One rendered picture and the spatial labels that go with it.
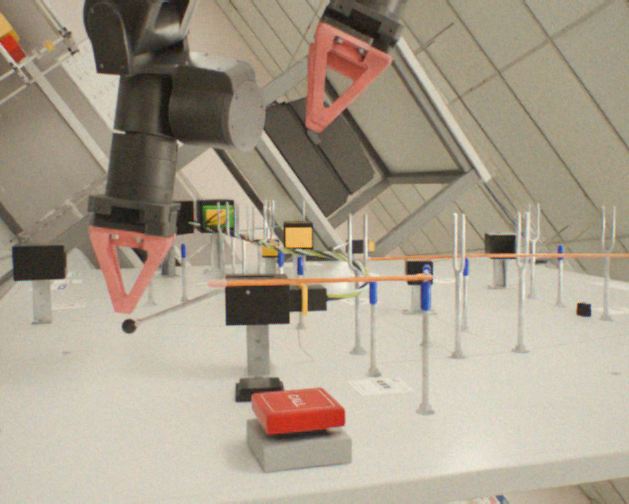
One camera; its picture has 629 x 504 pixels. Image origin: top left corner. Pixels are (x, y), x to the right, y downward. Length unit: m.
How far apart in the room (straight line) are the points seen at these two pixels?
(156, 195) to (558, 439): 0.36
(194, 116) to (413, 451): 0.30
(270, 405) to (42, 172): 7.87
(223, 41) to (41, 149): 2.34
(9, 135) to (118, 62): 7.82
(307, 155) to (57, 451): 1.32
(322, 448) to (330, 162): 1.36
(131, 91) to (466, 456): 0.38
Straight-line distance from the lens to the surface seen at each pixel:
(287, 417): 0.44
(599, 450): 0.51
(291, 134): 1.73
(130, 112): 0.62
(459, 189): 1.80
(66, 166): 8.26
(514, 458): 0.48
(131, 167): 0.61
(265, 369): 0.65
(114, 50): 0.60
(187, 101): 0.59
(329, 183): 1.76
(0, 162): 8.38
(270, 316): 0.63
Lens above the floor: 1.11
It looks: 10 degrees up
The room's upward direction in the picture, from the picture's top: 52 degrees clockwise
